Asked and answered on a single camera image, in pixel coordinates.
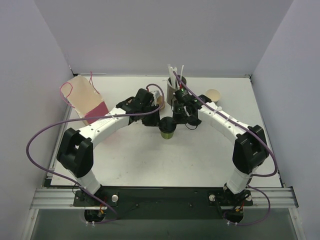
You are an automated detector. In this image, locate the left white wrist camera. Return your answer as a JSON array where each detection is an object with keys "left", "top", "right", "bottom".
[{"left": 151, "top": 90, "right": 161, "bottom": 101}]

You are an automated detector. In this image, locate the brown cardboard cup carrier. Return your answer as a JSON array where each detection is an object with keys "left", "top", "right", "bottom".
[{"left": 156, "top": 96, "right": 166, "bottom": 110}]

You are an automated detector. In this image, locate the black plastic cup lid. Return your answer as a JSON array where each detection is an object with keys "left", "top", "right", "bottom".
[
  {"left": 187, "top": 119, "right": 202, "bottom": 127},
  {"left": 158, "top": 116, "right": 177, "bottom": 134}
]

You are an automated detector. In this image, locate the aluminium frame rail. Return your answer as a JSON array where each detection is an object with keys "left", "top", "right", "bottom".
[{"left": 31, "top": 187, "right": 299, "bottom": 210}]

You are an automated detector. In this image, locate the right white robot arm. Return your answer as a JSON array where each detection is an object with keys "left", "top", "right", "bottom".
[{"left": 172, "top": 88, "right": 269, "bottom": 195}]

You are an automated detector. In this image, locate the grey cylindrical straw holder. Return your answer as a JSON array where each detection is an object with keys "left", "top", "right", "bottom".
[{"left": 166, "top": 77, "right": 177, "bottom": 106}]

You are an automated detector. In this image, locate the brown paper takeout bag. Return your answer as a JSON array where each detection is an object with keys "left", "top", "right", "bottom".
[{"left": 59, "top": 75, "right": 109, "bottom": 126}]

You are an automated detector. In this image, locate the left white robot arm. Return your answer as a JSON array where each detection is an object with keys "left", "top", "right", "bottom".
[{"left": 56, "top": 88, "right": 160, "bottom": 206}]

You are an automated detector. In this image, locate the green paper coffee cup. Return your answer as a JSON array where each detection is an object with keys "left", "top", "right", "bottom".
[
  {"left": 205, "top": 89, "right": 221, "bottom": 104},
  {"left": 160, "top": 130, "right": 175, "bottom": 140}
]

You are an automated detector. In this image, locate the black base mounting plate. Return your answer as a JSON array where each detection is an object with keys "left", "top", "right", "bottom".
[{"left": 72, "top": 185, "right": 254, "bottom": 221}]

